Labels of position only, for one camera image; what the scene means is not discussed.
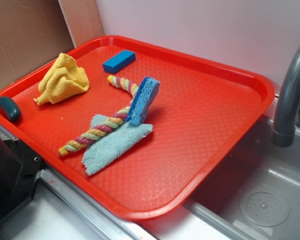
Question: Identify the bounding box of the brown cardboard panel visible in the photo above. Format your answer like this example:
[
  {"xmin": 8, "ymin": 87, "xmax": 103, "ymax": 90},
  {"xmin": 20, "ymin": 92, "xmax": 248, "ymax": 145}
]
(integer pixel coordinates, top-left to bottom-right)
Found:
[{"xmin": 0, "ymin": 0, "xmax": 104, "ymax": 90}]

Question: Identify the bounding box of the grey faucet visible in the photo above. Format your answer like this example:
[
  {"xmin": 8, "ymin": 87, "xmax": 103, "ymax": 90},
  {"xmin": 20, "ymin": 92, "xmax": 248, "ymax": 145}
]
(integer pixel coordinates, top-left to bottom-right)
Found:
[{"xmin": 271, "ymin": 47, "xmax": 300, "ymax": 148}]

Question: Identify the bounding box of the multicolour twisted rope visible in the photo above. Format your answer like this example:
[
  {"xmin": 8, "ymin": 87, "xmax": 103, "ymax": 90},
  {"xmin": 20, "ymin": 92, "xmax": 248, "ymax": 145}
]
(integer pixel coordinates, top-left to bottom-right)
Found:
[{"xmin": 57, "ymin": 74, "xmax": 139, "ymax": 158}]

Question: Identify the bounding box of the red plastic tray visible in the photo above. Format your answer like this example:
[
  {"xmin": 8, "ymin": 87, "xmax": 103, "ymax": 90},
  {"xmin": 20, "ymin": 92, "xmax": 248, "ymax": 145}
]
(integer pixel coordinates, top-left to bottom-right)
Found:
[{"xmin": 0, "ymin": 36, "xmax": 275, "ymax": 220}]

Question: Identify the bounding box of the yellow cloth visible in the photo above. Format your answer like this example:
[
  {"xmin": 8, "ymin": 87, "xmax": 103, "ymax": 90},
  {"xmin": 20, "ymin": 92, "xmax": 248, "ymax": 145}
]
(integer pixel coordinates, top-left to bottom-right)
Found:
[{"xmin": 34, "ymin": 53, "xmax": 90, "ymax": 106}]

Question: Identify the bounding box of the grey plastic sink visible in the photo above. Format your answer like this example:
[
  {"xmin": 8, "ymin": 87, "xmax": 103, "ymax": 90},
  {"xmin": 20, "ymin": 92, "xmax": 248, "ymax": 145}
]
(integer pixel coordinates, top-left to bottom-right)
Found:
[{"xmin": 141, "ymin": 117, "xmax": 300, "ymax": 240}]

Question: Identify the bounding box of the light blue cloth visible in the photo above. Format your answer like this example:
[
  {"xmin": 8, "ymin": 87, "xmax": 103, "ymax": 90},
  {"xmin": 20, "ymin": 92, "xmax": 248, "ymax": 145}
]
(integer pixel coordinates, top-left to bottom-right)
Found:
[{"xmin": 81, "ymin": 123, "xmax": 153, "ymax": 176}]

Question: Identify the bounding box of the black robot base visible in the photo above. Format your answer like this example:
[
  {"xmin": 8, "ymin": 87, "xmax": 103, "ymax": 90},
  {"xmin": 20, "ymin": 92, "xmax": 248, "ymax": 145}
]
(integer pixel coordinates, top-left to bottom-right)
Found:
[{"xmin": 0, "ymin": 138, "xmax": 43, "ymax": 224}]

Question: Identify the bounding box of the blue rectangular block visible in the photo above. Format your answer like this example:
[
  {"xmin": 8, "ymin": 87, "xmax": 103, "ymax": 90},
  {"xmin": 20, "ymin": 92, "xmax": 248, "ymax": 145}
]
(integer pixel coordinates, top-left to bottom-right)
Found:
[{"xmin": 102, "ymin": 50, "xmax": 136, "ymax": 74}]

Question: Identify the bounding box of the dark teal oval soap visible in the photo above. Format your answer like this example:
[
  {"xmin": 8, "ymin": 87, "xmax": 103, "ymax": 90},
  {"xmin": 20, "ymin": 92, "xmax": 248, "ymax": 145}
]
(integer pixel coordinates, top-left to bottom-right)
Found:
[{"xmin": 0, "ymin": 96, "xmax": 22, "ymax": 122}]

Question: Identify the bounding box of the blue sponge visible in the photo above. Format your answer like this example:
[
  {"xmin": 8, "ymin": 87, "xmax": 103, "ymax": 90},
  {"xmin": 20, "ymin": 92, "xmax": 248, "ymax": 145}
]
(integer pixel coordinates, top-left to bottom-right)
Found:
[{"xmin": 125, "ymin": 77, "xmax": 161, "ymax": 126}]

